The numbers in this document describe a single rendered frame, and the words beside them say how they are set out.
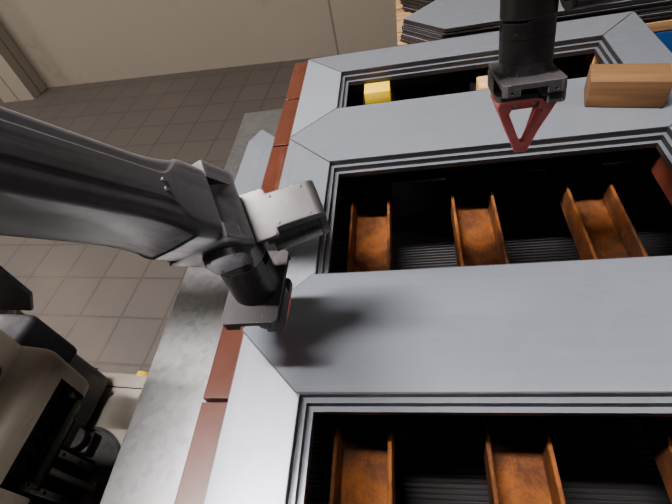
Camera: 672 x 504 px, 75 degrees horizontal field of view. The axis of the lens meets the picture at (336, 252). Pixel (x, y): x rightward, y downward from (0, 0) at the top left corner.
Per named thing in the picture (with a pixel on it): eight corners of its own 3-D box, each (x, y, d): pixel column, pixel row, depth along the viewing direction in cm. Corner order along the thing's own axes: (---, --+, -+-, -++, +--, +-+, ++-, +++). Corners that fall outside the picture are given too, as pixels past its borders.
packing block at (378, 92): (391, 94, 106) (389, 78, 103) (391, 105, 103) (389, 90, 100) (366, 97, 107) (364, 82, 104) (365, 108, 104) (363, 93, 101)
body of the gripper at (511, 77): (542, 70, 55) (548, 3, 50) (566, 95, 46) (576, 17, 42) (487, 78, 56) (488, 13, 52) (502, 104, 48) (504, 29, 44)
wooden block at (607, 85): (659, 89, 78) (670, 62, 74) (663, 108, 74) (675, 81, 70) (583, 89, 82) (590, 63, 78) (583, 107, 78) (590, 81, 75)
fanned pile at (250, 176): (302, 125, 122) (299, 112, 119) (280, 228, 96) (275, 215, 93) (260, 130, 124) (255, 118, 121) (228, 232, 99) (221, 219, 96)
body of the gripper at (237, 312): (292, 259, 55) (276, 218, 50) (280, 330, 49) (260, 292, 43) (243, 262, 56) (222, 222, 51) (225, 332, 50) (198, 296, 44)
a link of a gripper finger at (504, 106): (539, 133, 59) (545, 59, 54) (553, 156, 53) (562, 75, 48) (486, 140, 60) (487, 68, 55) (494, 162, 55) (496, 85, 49)
